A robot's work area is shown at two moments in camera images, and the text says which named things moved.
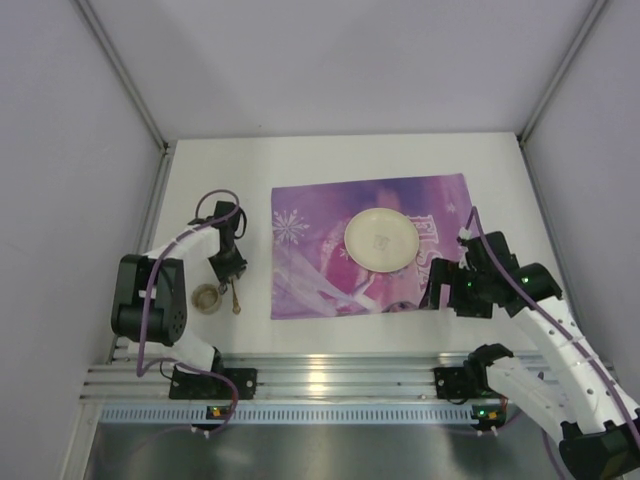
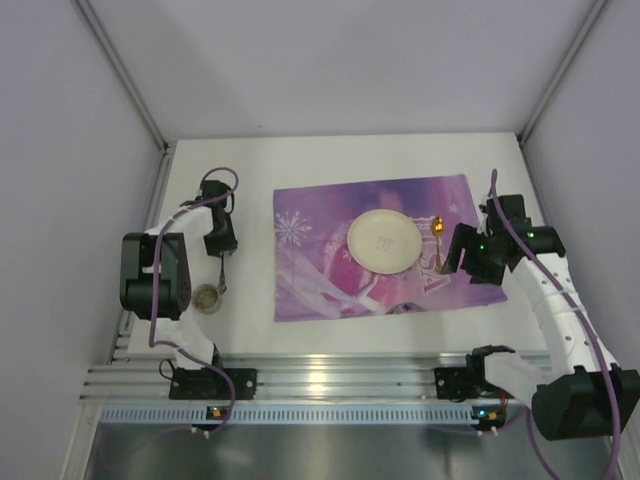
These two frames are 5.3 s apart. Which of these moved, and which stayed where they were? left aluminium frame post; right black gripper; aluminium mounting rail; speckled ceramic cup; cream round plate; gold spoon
Moved: right black gripper; gold spoon
Stayed: cream round plate; left aluminium frame post; aluminium mounting rail; speckled ceramic cup
